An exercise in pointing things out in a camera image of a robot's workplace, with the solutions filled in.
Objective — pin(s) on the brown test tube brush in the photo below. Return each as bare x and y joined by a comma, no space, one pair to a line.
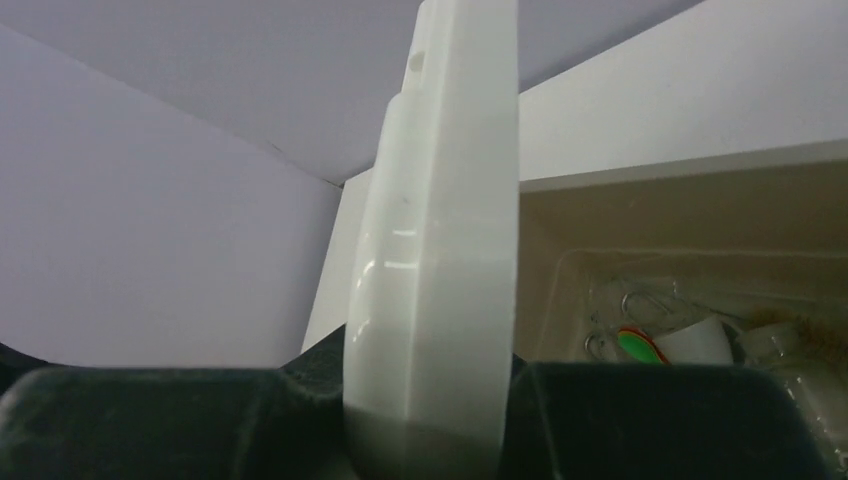
820,338

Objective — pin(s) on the white bin lid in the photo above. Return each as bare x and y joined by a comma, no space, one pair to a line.
429,334

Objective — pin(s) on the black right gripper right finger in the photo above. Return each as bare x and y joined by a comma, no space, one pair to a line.
632,421

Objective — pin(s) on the beige plastic bin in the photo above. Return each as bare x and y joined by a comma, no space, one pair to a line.
743,232

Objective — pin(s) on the small glass beaker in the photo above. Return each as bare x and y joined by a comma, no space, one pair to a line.
702,343

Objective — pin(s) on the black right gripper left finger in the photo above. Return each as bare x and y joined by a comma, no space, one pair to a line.
61,422

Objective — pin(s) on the small glass flask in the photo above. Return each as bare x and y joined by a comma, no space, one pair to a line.
770,343

